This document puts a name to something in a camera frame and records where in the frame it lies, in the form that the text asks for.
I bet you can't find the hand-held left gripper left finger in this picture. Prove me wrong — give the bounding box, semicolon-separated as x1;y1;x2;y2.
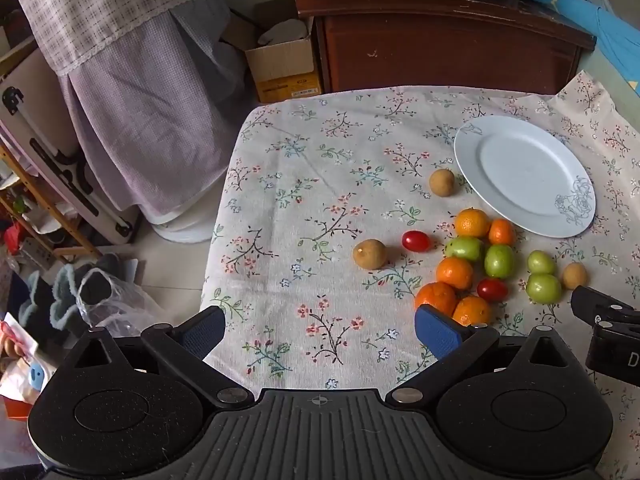
55;305;256;409

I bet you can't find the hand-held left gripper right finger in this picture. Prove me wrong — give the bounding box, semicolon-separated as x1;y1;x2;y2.
385;304;586;406

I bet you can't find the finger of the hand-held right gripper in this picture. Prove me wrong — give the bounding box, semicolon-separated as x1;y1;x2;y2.
571;285;640;333

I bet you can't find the orange mandarin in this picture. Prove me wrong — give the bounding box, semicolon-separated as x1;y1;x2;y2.
414;282;458;317
436;256;474;291
453;208;492;239
452;296;493;328
488;218;516;246

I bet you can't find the brown longan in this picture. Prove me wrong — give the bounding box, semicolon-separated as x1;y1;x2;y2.
352;239;387;270
429;168;456;197
561;263;589;291

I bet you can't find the green jujube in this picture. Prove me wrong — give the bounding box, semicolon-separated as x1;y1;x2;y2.
525;273;562;304
527;250;557;276
445;236;484;262
483;244;515;279

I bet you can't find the red cherry tomato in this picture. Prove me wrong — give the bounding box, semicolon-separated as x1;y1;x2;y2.
402;230;432;252
476;278;509;302

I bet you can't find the white plate with grey print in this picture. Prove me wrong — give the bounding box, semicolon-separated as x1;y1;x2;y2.
453;115;597;239

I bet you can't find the clear plastic bag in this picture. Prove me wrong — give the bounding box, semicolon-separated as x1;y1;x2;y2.
75;267;171;338

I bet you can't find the white round base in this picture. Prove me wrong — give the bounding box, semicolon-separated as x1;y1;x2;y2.
150;205;218;243

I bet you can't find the grey fuzzy slipper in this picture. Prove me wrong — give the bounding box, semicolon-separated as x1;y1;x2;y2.
20;270;56;331
50;252;123;331

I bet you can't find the colourful printed packet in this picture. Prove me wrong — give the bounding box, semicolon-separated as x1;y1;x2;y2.
0;312;56;406

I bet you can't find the white power strip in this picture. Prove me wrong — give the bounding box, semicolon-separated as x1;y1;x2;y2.
20;237;56;271

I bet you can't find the floral tablecloth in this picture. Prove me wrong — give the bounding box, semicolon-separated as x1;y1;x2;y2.
200;70;640;480

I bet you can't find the wooden rack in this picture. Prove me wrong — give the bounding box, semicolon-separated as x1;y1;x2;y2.
0;145;101;261

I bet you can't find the lilac checked cloth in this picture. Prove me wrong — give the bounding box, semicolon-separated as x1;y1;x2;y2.
57;0;251;221

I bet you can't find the red plastic bag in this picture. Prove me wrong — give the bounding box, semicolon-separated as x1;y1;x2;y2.
2;222;26;256

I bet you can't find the white folding table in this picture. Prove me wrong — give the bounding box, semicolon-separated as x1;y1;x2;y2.
0;47;143;246

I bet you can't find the blue shirt person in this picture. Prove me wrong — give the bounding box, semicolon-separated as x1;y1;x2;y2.
520;0;640;106

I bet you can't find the cardboard box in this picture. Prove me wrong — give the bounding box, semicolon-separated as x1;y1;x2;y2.
220;0;323;106

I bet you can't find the dark wooden cabinet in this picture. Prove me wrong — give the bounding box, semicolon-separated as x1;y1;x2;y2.
295;0;598;96

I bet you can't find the white cloth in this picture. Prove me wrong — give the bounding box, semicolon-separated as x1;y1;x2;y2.
257;19;308;47

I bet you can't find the beige checked cloth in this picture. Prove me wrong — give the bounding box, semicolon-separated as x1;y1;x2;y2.
12;0;221;78

